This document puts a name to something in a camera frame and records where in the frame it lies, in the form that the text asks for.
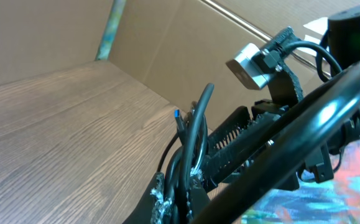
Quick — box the black usb cable blue plug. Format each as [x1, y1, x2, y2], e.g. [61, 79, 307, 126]
[156, 108, 211, 224]

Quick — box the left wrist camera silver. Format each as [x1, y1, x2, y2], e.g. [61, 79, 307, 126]
[226, 43, 275, 90]

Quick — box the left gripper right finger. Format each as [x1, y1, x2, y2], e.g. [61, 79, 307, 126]
[192, 105, 303, 223]

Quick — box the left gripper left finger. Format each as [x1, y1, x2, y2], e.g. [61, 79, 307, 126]
[123, 172, 172, 224]

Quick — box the cardboard wall panel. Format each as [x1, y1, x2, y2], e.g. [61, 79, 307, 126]
[0, 0, 360, 128]

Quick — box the black usb cable silver plug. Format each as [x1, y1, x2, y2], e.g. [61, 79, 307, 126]
[164, 83, 214, 223]

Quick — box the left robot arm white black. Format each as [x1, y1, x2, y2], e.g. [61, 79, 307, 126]
[126, 6, 360, 223]

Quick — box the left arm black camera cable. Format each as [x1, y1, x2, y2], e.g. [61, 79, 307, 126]
[192, 40, 360, 224]

